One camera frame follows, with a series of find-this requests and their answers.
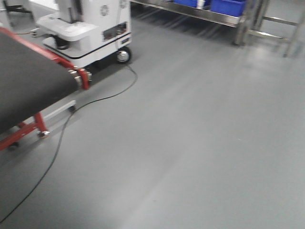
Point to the stainless steel rack frame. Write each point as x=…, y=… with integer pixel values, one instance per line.
x=247, y=24

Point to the red metal frame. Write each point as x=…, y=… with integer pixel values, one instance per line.
x=24, y=129

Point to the right blue plastic bin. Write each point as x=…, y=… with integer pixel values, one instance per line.
x=228, y=7

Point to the left blue plastic bin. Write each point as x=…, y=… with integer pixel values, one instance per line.
x=193, y=3

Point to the blue plastic bin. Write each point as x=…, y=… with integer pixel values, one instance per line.
x=228, y=7
x=193, y=3

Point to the white machine side frame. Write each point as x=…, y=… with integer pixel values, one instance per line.
x=70, y=106

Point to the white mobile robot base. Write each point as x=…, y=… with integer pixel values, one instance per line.
x=86, y=31

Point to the black conveyor belt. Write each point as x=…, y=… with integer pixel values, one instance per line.
x=29, y=82

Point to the red conveyor edge rail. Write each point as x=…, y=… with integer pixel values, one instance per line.
x=84, y=75

